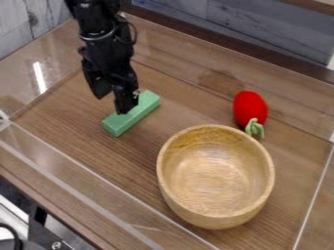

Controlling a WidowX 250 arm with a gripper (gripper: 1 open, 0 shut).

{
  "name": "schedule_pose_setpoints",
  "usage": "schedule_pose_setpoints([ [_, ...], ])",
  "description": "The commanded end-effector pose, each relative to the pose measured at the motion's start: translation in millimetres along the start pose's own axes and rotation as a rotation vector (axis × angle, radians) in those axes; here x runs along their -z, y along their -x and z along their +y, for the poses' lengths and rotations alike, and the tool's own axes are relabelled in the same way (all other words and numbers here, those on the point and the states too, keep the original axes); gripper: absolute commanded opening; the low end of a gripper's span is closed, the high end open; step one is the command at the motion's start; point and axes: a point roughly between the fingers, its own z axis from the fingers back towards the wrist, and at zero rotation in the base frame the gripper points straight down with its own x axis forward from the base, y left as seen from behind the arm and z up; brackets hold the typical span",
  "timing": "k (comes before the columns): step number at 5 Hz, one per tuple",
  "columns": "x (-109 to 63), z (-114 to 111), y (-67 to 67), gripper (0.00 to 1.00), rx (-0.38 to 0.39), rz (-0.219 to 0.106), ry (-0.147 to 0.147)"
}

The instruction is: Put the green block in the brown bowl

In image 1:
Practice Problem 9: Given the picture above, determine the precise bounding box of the clear acrylic tray wall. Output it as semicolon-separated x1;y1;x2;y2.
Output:
0;111;219;250

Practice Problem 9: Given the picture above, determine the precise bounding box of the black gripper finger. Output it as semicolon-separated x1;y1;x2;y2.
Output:
114;83;139;114
83;63;112;100

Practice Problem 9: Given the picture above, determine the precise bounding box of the black table leg bracket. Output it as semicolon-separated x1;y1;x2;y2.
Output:
28;205;75;250

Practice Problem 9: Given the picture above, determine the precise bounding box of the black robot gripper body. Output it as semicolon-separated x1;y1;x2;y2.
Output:
79;22;139;88

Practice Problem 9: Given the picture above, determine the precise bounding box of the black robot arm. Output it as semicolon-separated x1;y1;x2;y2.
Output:
64;0;139;114

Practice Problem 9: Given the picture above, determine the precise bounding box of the green rectangular block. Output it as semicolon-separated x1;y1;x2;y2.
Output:
102;90;161;137

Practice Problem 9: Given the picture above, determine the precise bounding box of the red plush strawberry toy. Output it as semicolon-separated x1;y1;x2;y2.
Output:
233;91;269;138

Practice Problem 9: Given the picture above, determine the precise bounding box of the brown wooden bowl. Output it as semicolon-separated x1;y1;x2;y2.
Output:
157;124;275;229

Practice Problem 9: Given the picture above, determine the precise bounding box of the black cable under table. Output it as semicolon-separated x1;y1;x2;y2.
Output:
0;223;24;250

